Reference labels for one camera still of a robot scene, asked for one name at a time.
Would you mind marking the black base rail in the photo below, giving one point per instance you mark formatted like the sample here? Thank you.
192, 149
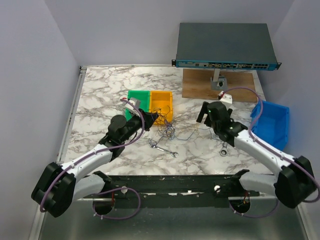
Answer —
172, 191

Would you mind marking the brown wooden board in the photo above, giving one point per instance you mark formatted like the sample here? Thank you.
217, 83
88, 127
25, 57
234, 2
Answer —
196, 85

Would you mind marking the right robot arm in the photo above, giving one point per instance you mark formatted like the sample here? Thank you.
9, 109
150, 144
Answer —
291, 180

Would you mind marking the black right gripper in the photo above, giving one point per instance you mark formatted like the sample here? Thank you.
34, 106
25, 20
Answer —
204, 110

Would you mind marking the green plastic bin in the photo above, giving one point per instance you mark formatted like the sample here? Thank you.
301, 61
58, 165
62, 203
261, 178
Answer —
140, 98

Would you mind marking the grey network switch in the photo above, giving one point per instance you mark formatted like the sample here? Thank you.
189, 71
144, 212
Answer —
234, 46

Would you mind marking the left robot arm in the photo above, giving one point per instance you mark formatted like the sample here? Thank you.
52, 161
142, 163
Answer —
104, 152

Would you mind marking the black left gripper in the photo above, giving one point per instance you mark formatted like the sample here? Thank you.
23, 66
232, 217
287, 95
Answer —
150, 118

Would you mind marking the blue plastic bin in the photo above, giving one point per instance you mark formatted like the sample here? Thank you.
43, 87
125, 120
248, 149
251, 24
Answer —
273, 125

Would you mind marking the yellow plastic bin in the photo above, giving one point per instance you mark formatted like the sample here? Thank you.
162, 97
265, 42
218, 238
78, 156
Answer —
161, 102

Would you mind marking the silver open-end wrench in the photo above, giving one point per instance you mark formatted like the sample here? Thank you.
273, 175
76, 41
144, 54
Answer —
172, 153

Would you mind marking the aluminium frame rail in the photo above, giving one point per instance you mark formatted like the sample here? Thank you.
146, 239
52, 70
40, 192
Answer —
55, 187

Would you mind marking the silver ratchet wrench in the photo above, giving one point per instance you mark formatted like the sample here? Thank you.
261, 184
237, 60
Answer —
224, 150

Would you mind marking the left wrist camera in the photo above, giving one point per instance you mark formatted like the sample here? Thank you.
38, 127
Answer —
132, 106

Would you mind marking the grey metal stand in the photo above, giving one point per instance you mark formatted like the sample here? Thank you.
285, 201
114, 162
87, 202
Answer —
218, 82

